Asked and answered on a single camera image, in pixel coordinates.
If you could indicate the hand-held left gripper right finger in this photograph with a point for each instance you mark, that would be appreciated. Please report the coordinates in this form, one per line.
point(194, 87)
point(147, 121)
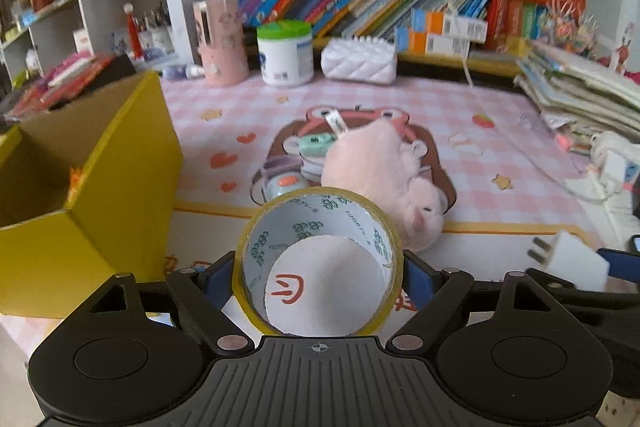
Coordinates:
point(417, 279)

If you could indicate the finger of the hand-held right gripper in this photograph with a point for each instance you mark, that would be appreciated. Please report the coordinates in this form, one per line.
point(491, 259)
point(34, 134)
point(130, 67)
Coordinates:
point(620, 264)

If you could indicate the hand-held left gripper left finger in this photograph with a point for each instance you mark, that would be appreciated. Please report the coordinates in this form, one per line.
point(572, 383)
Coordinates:
point(217, 279)

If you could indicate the white charger adapter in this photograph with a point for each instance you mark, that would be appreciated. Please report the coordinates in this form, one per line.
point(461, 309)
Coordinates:
point(575, 262)

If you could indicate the yellow packing tape roll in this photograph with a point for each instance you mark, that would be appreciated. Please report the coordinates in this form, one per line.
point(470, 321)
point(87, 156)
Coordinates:
point(320, 257)

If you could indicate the pink plush toy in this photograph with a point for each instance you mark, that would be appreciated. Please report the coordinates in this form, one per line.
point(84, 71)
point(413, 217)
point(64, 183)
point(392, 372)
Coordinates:
point(370, 167)

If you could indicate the yellow cardboard box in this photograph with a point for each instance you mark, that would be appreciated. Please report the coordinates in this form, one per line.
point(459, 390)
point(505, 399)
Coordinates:
point(125, 167)

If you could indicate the green correction tape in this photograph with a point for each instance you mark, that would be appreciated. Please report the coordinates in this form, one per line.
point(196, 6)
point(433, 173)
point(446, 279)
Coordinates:
point(316, 143)

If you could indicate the smartphone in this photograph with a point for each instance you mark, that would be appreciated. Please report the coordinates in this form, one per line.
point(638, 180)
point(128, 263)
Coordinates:
point(635, 244)

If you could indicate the white power strip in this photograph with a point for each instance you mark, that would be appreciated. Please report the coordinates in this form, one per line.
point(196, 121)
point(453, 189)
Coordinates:
point(612, 162)

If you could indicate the grey orange correction tape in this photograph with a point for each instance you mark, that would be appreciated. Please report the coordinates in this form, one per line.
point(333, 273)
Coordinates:
point(285, 183)

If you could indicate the pink checkered desk mat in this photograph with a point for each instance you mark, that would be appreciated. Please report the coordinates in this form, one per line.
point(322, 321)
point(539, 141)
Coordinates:
point(500, 187)

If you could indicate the orange toy piece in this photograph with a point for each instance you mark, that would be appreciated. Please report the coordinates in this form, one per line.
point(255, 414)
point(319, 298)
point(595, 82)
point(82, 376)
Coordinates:
point(76, 182)

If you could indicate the pile of books and papers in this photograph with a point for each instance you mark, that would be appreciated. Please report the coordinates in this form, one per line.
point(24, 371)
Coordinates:
point(580, 87)

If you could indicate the small purple white bottle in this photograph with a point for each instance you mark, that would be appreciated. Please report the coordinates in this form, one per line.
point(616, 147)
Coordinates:
point(182, 71)

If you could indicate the cartoon figure cutout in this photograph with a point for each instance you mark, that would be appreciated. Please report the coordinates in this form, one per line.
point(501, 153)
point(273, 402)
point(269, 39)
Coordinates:
point(622, 52)

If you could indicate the white quilted purse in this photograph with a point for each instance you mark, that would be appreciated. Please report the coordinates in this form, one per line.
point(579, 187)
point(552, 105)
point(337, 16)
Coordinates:
point(359, 62)

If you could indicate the white jar green lid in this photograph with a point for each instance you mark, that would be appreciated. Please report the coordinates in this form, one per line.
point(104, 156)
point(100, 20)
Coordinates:
point(285, 57)

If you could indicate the orange blue white box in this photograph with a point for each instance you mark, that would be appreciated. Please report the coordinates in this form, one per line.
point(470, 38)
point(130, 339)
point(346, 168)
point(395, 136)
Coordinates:
point(450, 24)
point(435, 43)

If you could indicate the pink cylindrical container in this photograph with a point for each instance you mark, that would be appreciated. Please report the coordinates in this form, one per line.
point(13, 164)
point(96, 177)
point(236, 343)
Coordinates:
point(220, 42)

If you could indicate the colourful spiky ornament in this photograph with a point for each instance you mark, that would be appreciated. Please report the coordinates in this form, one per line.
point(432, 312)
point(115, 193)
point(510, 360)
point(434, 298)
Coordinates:
point(572, 29)

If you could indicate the white pen cups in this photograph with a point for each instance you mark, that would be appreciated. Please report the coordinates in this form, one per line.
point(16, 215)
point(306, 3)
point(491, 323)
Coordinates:
point(156, 36)

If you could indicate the pile of red books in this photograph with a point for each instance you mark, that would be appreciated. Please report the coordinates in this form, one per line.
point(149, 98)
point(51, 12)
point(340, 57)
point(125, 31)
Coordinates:
point(70, 74)

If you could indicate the small white red box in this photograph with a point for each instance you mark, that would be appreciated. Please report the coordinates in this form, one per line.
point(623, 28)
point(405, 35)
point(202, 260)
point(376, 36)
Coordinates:
point(82, 42)

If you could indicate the red boxed book set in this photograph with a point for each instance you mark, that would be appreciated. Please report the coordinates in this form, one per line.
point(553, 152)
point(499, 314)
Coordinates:
point(535, 2)

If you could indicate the grey side shelf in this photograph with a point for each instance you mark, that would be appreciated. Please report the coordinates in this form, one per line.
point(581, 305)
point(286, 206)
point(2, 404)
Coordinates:
point(100, 7)

